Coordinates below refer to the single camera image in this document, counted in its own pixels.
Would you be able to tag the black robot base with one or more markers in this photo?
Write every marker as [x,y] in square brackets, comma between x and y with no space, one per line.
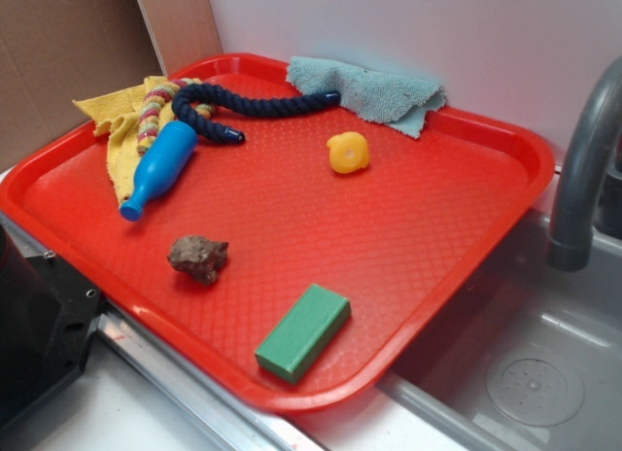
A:
[49,312]

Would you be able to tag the yellow rubber duck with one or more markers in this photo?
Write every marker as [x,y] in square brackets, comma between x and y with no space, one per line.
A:
[348,152]

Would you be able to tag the red plastic tray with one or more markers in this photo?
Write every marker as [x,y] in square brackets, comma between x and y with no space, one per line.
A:
[397,238]

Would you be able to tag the green rectangular block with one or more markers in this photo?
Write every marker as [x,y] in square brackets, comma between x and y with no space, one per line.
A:
[303,334]

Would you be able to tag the brown rock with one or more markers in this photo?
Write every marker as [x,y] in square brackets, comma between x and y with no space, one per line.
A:
[202,259]

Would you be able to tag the teal cloth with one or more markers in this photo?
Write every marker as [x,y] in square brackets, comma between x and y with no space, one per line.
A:
[399,102]

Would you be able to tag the blue plastic bottle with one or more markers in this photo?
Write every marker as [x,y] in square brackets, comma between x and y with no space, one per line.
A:
[160,167]

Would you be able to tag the yellow cloth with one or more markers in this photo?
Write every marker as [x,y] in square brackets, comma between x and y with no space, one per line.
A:
[131,119]

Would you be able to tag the grey faucet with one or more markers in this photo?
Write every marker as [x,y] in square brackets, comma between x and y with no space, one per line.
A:
[588,196]

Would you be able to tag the grey plastic sink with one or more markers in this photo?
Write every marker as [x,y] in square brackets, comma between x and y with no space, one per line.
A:
[523,357]

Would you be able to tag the brown cardboard panel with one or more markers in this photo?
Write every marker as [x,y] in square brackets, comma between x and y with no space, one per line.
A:
[56,51]

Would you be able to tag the metal rail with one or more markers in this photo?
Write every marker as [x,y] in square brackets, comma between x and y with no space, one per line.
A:
[137,394]

